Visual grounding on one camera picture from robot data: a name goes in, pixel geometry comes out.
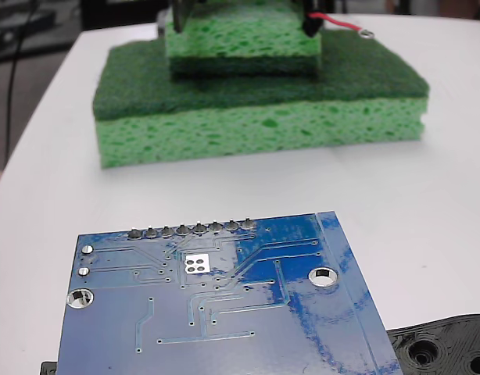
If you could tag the dark background equipment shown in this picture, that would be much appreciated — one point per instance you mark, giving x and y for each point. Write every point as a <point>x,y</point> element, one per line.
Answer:
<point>29,23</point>

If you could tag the blue printed circuit board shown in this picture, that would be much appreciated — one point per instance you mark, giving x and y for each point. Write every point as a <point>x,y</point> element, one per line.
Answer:
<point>224,312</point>

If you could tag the large green scouring sponge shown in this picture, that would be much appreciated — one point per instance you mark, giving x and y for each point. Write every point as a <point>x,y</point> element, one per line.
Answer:
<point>263,129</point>

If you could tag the small green sponge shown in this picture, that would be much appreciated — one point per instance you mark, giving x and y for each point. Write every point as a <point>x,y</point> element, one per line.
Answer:
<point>240,39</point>

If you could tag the black plastic bracket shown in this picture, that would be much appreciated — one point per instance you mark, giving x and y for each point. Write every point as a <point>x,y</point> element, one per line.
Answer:
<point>439,343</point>

